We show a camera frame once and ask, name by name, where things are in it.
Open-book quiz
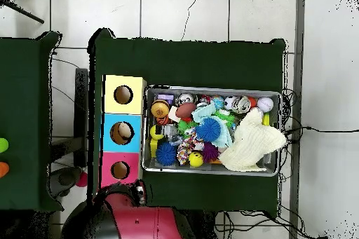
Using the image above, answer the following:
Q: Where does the wooden box with three holes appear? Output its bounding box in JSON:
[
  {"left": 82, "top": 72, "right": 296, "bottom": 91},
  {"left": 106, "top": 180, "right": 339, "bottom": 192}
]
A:
[{"left": 100, "top": 74, "right": 148, "bottom": 189}]

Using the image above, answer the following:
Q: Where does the shallow clear mesh bin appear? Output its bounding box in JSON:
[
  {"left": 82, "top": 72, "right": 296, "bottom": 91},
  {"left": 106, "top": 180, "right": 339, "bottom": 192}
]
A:
[{"left": 141, "top": 84, "right": 283, "bottom": 177}]

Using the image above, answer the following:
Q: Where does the red ball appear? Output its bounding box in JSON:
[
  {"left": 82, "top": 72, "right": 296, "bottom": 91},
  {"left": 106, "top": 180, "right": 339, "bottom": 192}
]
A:
[{"left": 74, "top": 171, "right": 88, "bottom": 188}]

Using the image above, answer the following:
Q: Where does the dark green table cloth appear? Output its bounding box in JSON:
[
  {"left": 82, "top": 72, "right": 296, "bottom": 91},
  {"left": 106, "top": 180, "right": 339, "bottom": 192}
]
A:
[
  {"left": 87, "top": 27, "right": 287, "bottom": 217},
  {"left": 0, "top": 31, "right": 64, "bottom": 212}
]

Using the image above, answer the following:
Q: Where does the multicolour rope toy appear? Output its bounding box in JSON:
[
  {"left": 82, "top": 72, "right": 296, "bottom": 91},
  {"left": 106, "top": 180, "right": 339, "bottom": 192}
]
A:
[{"left": 175, "top": 129, "right": 205, "bottom": 165}]

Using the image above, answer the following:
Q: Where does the brown toy football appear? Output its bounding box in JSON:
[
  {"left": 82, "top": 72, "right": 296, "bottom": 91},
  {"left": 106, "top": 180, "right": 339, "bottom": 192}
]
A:
[{"left": 175, "top": 102, "right": 198, "bottom": 119}]

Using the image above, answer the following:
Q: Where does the grey rounded object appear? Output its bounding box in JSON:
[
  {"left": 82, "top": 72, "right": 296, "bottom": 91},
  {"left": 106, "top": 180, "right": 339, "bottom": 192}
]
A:
[{"left": 48, "top": 166, "right": 83, "bottom": 198}]

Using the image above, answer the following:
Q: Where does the large blue spiky ball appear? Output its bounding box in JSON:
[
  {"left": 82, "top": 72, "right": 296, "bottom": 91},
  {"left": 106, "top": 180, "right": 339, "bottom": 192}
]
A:
[{"left": 194, "top": 116, "right": 222, "bottom": 142}]

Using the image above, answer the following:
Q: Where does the black rod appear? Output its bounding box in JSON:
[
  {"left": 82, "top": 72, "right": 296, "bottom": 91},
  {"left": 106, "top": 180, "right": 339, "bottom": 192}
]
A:
[{"left": 0, "top": 0, "right": 45, "bottom": 25}]

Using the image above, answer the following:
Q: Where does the black cable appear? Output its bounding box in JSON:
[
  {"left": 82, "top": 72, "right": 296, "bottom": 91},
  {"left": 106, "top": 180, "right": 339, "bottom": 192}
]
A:
[{"left": 284, "top": 125, "right": 359, "bottom": 136}]

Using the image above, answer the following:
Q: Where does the white baseball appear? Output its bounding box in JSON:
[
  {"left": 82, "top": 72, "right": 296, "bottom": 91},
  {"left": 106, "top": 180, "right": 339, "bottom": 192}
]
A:
[{"left": 257, "top": 96, "right": 275, "bottom": 113}]

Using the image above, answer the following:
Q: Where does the black upright panel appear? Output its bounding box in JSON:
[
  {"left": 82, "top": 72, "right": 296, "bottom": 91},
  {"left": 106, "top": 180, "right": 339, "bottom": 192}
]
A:
[{"left": 74, "top": 67, "right": 89, "bottom": 168}]

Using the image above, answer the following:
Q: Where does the yellow smiley ball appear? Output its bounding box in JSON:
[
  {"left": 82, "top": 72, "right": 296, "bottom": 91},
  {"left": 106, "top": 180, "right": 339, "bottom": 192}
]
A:
[{"left": 188, "top": 151, "right": 205, "bottom": 168}]

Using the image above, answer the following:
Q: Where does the wooden burger toy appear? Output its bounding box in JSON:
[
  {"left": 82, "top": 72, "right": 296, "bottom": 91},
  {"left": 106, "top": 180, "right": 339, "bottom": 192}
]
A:
[{"left": 150, "top": 99, "right": 171, "bottom": 118}]

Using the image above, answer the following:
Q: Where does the teal knitted cloth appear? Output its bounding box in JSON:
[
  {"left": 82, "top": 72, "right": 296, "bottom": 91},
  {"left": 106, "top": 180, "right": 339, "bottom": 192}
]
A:
[{"left": 191, "top": 101, "right": 233, "bottom": 149}]

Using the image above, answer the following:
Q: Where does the green spiky ball with eyes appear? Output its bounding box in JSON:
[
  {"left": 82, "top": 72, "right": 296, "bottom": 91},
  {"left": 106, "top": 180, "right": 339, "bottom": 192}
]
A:
[{"left": 214, "top": 109, "right": 236, "bottom": 128}]

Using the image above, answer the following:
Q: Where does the black and white soccer ball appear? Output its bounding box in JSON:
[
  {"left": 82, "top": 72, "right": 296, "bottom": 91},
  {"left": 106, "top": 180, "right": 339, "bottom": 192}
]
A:
[{"left": 223, "top": 95, "right": 238, "bottom": 111}]

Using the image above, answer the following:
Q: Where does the cream knitted cloth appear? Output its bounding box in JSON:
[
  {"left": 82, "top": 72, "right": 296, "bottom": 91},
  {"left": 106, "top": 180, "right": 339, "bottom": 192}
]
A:
[{"left": 217, "top": 108, "right": 287, "bottom": 172}]

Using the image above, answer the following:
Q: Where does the orange round object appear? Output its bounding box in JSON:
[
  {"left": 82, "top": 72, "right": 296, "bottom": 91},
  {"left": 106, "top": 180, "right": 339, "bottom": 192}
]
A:
[{"left": 0, "top": 161, "right": 10, "bottom": 179}]

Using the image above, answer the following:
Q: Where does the small blue spiky ball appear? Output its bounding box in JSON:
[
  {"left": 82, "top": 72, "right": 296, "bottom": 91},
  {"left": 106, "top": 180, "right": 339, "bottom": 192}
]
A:
[{"left": 155, "top": 141, "right": 178, "bottom": 166}]

